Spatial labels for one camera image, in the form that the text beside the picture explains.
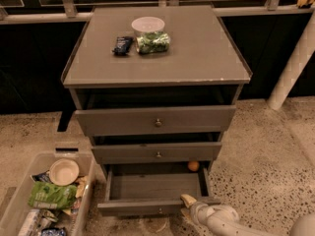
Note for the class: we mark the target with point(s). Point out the grey top drawer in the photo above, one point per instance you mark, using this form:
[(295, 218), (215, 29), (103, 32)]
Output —
[(160, 120)]

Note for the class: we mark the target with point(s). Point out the yellow object on ledge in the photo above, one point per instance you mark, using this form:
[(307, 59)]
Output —
[(304, 3)]

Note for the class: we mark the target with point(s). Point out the white plastic bowl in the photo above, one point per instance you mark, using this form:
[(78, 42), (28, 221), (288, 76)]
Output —
[(147, 24)]

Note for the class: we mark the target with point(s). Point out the grey drawer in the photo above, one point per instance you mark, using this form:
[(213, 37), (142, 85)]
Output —
[(160, 120), (154, 153), (153, 188)]

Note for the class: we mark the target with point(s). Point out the green chip bag in bin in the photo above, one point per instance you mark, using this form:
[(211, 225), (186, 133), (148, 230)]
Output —
[(50, 196)]

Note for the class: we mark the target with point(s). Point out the dark blue snack packet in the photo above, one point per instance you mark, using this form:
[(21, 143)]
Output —
[(123, 45)]

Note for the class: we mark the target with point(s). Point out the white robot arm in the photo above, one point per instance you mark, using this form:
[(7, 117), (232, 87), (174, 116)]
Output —
[(224, 220)]

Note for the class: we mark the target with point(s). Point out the white diagonal pillar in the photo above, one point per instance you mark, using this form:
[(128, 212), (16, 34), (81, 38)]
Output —
[(294, 67)]

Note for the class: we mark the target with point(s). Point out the cream bowl in bin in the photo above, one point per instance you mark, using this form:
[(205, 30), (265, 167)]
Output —
[(64, 172)]

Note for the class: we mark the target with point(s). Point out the grey middle drawer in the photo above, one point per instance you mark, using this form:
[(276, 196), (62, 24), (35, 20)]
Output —
[(154, 153)]

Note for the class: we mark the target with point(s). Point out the orange ball in drawer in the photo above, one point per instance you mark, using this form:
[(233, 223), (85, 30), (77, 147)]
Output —
[(193, 166)]

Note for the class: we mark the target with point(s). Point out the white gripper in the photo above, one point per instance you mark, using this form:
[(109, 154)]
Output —
[(197, 209)]

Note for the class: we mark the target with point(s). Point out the grey drawer cabinet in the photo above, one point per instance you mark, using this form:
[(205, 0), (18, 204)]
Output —
[(202, 67)]

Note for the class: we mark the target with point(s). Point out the white packet in bin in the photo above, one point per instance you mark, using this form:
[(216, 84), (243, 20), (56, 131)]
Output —
[(36, 221)]

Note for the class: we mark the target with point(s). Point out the grey bottom drawer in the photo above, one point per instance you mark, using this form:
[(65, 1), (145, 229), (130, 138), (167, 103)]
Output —
[(153, 188)]

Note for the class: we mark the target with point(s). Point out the clear plastic storage bin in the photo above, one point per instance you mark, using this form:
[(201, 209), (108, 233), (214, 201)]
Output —
[(18, 208)]

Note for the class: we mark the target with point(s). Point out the green snack bag on cabinet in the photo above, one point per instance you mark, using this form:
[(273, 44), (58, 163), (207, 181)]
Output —
[(152, 42)]

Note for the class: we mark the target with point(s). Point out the blue packet in bin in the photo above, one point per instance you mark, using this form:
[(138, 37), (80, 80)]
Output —
[(53, 232)]

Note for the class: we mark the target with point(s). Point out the metal railing frame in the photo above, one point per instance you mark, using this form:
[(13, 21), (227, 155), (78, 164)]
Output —
[(157, 4)]

